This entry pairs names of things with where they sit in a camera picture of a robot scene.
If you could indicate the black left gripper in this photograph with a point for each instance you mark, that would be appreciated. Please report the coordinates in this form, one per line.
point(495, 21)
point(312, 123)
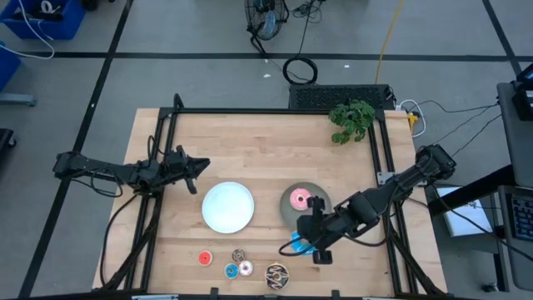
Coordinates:
point(191, 187)

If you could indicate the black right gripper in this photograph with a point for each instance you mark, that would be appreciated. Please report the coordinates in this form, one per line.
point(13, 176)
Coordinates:
point(322, 256)

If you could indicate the large blue iced donut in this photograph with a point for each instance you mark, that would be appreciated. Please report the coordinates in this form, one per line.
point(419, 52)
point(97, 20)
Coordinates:
point(307, 250)

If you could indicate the large pink iced donut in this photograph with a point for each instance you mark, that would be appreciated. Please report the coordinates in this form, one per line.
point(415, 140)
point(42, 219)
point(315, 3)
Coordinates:
point(294, 199)

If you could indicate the large chocolate iced donut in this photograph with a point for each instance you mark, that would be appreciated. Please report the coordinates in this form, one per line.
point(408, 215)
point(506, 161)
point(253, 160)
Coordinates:
point(270, 271)

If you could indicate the small chocolate sprinkle donut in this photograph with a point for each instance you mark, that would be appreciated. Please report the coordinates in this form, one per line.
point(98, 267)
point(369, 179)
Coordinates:
point(235, 252)

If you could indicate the small white sprinkle donut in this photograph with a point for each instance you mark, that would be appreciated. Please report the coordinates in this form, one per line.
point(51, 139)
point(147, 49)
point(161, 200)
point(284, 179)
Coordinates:
point(242, 273)

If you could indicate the small red iced donut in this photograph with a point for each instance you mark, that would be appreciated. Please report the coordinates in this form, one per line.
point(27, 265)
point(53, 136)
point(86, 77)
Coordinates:
point(201, 256)

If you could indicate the small blue iced donut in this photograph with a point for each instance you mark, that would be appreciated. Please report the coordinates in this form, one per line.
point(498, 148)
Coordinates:
point(227, 275)

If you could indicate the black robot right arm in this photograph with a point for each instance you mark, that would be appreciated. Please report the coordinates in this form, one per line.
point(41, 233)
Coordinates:
point(408, 177)

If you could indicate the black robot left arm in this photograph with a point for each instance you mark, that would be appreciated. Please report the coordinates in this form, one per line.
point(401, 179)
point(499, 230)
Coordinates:
point(104, 170)

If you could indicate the grey round plate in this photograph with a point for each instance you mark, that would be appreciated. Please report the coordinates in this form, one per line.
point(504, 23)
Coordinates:
point(287, 208)

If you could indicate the white round plate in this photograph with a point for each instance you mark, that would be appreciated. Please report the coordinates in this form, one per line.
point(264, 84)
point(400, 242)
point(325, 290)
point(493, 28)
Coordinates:
point(227, 207)

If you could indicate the grey metal mounting plate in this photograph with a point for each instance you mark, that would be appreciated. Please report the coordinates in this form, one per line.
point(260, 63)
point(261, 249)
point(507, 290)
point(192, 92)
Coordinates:
point(383, 178)

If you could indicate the green potted plant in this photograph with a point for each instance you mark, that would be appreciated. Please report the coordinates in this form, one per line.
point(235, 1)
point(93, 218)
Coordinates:
point(354, 118)

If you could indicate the black computer case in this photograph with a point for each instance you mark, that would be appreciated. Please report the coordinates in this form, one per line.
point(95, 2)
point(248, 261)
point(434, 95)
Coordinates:
point(333, 96)

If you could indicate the white paper box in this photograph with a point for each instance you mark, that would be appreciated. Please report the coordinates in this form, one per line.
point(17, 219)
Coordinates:
point(462, 221)

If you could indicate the yellow plug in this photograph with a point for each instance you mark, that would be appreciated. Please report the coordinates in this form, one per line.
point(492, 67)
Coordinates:
point(412, 121)

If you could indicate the black floor fan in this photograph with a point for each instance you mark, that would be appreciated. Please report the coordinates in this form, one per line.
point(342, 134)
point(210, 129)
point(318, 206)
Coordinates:
point(266, 23)

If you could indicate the black desk beam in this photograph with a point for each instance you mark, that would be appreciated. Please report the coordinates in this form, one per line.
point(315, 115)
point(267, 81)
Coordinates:
point(479, 191)

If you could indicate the black caster wheel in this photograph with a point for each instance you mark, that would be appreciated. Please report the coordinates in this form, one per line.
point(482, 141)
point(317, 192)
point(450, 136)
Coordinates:
point(490, 288)

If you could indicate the grey metal bar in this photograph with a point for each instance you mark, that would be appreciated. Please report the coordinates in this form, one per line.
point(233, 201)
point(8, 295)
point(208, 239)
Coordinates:
point(16, 100)

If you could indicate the blue plastic bin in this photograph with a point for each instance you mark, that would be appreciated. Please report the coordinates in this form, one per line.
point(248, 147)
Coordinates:
point(8, 66)
point(66, 25)

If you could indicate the black keyboard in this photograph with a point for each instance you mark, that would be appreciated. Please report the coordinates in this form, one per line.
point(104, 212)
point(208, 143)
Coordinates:
point(522, 216)

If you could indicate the grey desk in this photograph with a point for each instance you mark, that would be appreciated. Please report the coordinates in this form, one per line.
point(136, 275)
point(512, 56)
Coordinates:
point(524, 266)

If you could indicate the black desk monitor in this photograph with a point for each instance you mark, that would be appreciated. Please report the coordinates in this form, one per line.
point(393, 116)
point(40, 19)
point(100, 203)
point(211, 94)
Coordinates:
point(524, 100)

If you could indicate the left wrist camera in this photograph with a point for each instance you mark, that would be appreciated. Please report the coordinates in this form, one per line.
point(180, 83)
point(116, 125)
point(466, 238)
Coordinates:
point(177, 162)

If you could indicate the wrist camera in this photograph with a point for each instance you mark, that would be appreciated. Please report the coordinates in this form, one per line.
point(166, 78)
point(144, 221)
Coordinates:
point(177, 162)
point(339, 225)

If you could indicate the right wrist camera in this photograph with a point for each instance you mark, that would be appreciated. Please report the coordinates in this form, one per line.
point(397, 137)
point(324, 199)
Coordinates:
point(339, 225)

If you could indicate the black metal table frame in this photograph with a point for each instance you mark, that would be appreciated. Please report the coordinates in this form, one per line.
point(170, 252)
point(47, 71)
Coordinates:
point(250, 111)

